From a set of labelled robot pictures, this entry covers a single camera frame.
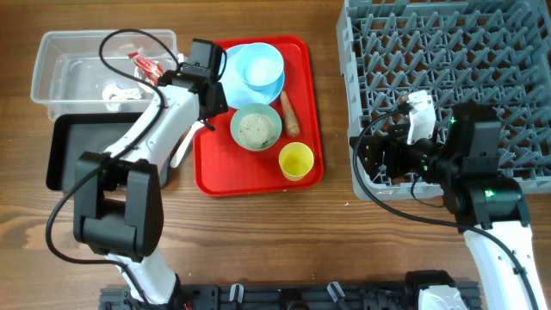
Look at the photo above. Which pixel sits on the black plastic tray bin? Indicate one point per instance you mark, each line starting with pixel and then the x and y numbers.
pixel 78 133

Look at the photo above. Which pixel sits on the large light blue plate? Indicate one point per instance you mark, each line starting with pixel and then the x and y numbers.
pixel 237 93

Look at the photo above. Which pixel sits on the green bowl with rice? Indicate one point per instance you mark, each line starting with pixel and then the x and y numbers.
pixel 256 127

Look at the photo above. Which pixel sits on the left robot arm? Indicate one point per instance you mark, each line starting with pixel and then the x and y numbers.
pixel 118 208

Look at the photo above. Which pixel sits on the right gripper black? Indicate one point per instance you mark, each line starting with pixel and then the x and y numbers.
pixel 395 143

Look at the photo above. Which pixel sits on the small light blue bowl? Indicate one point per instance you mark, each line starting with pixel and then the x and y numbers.
pixel 259 65

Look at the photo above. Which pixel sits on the yellow plastic cup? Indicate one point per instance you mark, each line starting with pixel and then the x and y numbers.
pixel 296 161

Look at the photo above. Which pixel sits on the red plastic tray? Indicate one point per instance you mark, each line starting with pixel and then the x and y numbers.
pixel 223 168

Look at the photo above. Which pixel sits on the clear plastic bin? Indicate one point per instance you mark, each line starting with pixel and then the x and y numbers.
pixel 72 68

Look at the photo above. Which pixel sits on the grey dishwasher rack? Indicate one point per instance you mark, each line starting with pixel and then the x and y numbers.
pixel 489 52

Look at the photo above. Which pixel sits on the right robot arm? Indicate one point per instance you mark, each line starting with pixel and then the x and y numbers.
pixel 490 209

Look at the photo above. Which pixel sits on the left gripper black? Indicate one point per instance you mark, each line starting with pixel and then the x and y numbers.
pixel 219 102

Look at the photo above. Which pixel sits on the red snack wrapper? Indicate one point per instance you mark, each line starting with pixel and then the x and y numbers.
pixel 153 71

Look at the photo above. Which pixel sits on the white plastic spoon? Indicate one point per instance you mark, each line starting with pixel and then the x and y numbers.
pixel 185 144

